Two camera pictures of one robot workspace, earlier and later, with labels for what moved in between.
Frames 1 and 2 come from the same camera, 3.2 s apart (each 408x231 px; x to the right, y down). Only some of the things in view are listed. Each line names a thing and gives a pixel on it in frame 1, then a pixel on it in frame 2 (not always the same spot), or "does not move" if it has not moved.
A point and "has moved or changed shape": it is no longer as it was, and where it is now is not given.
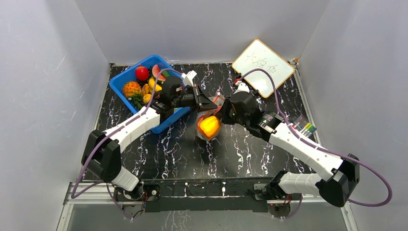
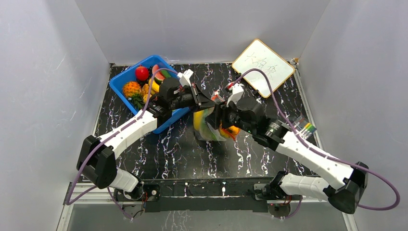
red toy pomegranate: (142, 73) does not move
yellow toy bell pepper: (210, 125) -> (231, 132)
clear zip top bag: (208, 123) has moved or changed shape
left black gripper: (201, 101) does not move
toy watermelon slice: (156, 71) does not move
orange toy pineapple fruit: (132, 91) does not move
